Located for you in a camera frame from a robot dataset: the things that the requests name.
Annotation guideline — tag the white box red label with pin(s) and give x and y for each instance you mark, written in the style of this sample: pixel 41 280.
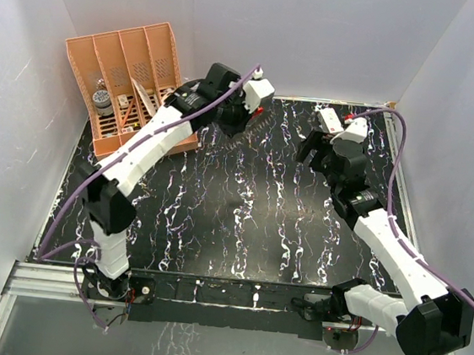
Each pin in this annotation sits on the white box red label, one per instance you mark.
pixel 329 121

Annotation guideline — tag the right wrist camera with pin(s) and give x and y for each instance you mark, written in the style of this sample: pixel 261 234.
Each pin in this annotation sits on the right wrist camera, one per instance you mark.
pixel 356 131

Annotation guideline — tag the white paper packet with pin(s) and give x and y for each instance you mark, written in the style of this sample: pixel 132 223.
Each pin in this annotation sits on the white paper packet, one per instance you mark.
pixel 150 105

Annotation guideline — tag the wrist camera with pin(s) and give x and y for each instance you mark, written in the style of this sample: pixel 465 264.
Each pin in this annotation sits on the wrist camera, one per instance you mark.
pixel 356 131
pixel 256 91

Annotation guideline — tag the small white card box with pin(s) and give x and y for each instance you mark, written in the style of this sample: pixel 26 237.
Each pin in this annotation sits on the small white card box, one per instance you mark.
pixel 123 101

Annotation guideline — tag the orange pencil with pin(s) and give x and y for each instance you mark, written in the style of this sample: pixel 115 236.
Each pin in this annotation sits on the orange pencil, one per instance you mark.
pixel 128 113

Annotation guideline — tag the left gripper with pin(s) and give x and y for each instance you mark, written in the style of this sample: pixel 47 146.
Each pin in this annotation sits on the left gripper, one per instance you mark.
pixel 241 124

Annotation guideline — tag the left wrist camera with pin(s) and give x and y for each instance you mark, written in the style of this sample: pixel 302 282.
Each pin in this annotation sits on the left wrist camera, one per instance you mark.
pixel 256 91

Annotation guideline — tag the peach plastic desk organizer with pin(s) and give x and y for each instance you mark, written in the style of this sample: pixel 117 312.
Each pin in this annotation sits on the peach plastic desk organizer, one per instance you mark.
pixel 109 61

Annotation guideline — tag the aluminium frame rail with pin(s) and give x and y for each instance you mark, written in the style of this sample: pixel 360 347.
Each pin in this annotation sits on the aluminium frame rail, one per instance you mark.
pixel 397 136

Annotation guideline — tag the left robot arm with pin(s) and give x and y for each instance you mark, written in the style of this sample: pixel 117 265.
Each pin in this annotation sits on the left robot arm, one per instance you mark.
pixel 223 97

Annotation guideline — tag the red black keyring holder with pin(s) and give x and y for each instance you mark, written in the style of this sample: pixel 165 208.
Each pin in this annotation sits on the red black keyring holder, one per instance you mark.
pixel 258 122

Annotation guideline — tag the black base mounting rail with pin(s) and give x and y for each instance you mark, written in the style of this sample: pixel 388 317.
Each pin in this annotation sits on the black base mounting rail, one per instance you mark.
pixel 148 296

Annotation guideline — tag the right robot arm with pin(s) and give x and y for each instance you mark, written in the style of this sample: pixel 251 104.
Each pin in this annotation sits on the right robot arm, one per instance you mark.
pixel 430 318

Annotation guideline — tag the grey round jar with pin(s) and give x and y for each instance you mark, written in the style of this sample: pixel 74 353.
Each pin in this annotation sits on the grey round jar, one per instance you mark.
pixel 102 103

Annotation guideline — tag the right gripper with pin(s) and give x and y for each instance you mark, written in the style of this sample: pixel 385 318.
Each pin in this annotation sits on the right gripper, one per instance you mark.
pixel 317 141

